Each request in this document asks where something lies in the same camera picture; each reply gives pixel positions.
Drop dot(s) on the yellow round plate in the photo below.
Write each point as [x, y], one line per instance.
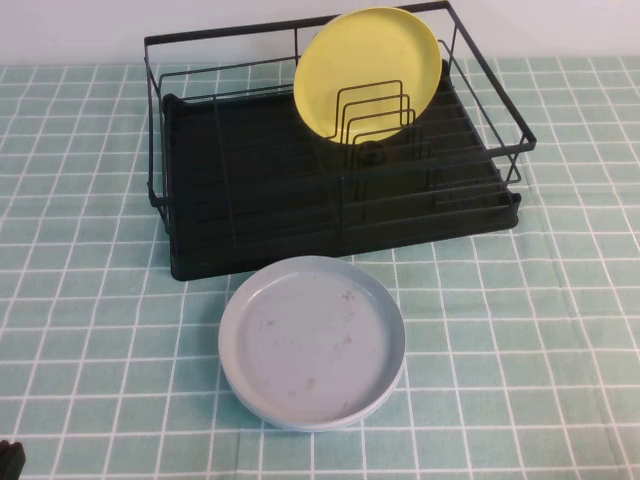
[360, 65]

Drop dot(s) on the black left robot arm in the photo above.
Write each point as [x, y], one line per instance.
[10, 462]

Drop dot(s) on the pale blue round plate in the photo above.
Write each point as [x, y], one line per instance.
[305, 340]
[300, 424]

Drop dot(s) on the black plastic drip tray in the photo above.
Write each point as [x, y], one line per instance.
[260, 220]

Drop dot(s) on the green checked tablecloth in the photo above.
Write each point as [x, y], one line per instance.
[525, 325]

